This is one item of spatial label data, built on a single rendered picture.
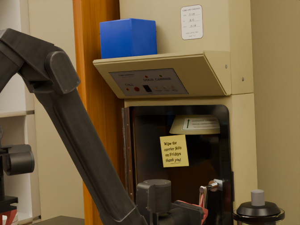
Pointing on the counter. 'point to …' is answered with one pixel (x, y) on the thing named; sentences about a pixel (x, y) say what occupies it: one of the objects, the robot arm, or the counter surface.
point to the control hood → (181, 71)
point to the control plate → (134, 81)
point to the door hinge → (124, 147)
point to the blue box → (127, 38)
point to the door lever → (213, 185)
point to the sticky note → (174, 151)
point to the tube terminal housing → (249, 168)
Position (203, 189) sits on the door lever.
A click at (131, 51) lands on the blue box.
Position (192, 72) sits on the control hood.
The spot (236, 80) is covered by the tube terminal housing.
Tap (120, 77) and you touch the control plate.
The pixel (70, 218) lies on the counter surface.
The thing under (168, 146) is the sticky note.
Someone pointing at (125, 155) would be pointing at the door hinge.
